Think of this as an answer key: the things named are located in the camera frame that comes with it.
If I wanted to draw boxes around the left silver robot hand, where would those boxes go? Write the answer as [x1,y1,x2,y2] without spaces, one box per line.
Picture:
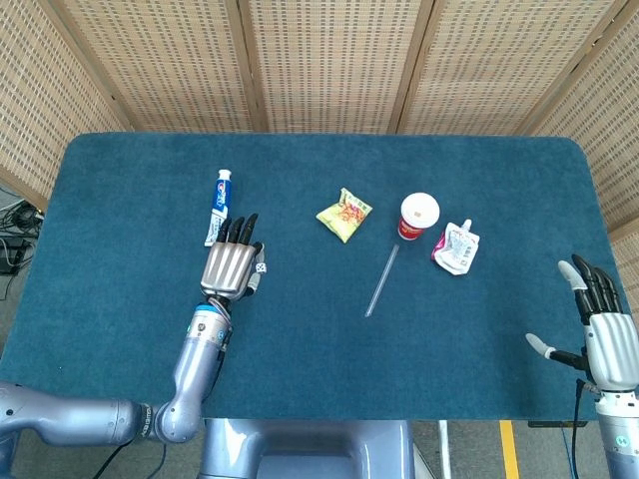
[200,213,266,302]

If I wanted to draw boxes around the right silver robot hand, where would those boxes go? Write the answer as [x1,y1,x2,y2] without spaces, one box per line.
[524,253,639,393]

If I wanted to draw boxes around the blue white toothpaste tube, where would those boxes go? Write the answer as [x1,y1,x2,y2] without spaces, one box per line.
[203,168,235,248]

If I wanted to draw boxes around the teal table cloth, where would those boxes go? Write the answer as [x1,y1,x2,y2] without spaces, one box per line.
[0,132,639,423]

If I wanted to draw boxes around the yellow snack bag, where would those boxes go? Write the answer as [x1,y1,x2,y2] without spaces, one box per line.
[315,187,374,244]

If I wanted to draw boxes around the clear plastic straw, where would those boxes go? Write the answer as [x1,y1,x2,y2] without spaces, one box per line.
[364,242,400,318]

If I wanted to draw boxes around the crumpled white spout pouch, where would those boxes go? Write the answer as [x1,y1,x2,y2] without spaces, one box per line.
[430,219,481,276]

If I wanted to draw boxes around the red paper cup white lid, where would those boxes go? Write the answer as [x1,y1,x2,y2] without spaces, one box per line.
[397,192,441,243]

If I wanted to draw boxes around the white table leg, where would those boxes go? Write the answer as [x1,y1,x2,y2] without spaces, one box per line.
[437,419,453,479]

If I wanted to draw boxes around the silver robot torso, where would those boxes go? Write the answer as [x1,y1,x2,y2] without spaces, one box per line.
[197,417,418,479]

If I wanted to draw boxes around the black power adapter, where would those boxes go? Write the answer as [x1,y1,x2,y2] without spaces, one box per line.
[0,237,32,275]

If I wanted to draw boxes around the woven bamboo folding screen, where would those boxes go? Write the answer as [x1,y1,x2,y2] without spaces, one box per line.
[0,0,639,330]

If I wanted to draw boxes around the black cables on floor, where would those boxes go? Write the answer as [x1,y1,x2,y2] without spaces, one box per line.
[0,184,46,300]

